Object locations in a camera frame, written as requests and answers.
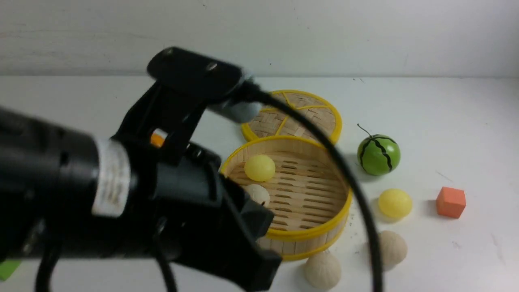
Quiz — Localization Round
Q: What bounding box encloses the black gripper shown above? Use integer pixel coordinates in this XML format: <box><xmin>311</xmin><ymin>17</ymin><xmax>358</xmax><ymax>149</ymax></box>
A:
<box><xmin>114</xmin><ymin>82</ymin><xmax>281</xmax><ymax>292</ymax></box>

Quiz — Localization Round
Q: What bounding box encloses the white toy bun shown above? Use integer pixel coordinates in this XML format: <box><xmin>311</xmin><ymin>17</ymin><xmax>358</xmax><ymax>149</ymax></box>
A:
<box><xmin>303</xmin><ymin>251</ymin><xmax>342</xmax><ymax>290</ymax></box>
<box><xmin>378</xmin><ymin>230</ymin><xmax>408</xmax><ymax>271</ymax></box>
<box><xmin>243</xmin><ymin>184</ymin><xmax>270</xmax><ymax>207</ymax></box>

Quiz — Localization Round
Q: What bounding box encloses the yellow toy bun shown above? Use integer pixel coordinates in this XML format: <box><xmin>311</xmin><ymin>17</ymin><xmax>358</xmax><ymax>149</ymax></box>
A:
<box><xmin>244</xmin><ymin>155</ymin><xmax>276</xmax><ymax>182</ymax></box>
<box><xmin>377</xmin><ymin>189</ymin><xmax>413</xmax><ymax>220</ymax></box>

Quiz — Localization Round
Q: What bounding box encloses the white toy bun front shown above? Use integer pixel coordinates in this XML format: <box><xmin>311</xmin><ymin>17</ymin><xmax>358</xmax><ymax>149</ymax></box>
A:
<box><xmin>303</xmin><ymin>251</ymin><xmax>342</xmax><ymax>290</ymax></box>

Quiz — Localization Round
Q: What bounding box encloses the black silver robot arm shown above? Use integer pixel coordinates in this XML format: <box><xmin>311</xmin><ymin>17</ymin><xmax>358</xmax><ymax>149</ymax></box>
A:
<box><xmin>1</xmin><ymin>81</ymin><xmax>282</xmax><ymax>292</ymax></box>

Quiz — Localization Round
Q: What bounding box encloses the woven bamboo steamer lid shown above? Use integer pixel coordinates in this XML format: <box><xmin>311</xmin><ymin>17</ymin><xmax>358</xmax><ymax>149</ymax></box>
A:
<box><xmin>241</xmin><ymin>90</ymin><xmax>343</xmax><ymax>145</ymax></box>

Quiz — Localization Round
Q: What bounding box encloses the bamboo steamer tray yellow rim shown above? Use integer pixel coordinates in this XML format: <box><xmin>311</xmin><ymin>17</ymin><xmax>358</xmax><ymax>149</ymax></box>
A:
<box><xmin>221</xmin><ymin>135</ymin><xmax>353</xmax><ymax>261</ymax></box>

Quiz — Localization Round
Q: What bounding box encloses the orange toy tangerine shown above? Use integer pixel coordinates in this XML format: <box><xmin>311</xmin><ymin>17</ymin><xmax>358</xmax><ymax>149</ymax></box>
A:
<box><xmin>150</xmin><ymin>133</ymin><xmax>165</xmax><ymax>148</ymax></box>

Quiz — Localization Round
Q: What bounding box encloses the green foam cube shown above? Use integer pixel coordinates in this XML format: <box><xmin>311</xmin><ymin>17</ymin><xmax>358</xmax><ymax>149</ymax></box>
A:
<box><xmin>0</xmin><ymin>260</ymin><xmax>21</xmax><ymax>281</ymax></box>

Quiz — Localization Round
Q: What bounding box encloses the toy watermelon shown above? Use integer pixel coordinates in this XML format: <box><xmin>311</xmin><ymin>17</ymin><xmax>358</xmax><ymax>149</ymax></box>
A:
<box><xmin>356</xmin><ymin>124</ymin><xmax>401</xmax><ymax>176</ymax></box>

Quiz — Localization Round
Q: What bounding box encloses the orange foam cube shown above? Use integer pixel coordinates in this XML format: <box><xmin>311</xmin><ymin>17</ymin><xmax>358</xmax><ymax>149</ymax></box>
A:
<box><xmin>436</xmin><ymin>187</ymin><xmax>466</xmax><ymax>219</ymax></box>

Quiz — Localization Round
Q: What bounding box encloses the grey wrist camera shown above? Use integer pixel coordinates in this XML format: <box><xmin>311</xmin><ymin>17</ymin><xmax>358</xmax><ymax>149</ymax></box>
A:
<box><xmin>146</xmin><ymin>47</ymin><xmax>262</xmax><ymax>124</ymax></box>

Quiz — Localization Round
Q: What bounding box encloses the black cable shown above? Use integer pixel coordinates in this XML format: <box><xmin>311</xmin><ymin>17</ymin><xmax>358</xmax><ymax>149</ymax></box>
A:
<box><xmin>34</xmin><ymin>81</ymin><xmax>384</xmax><ymax>292</ymax></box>

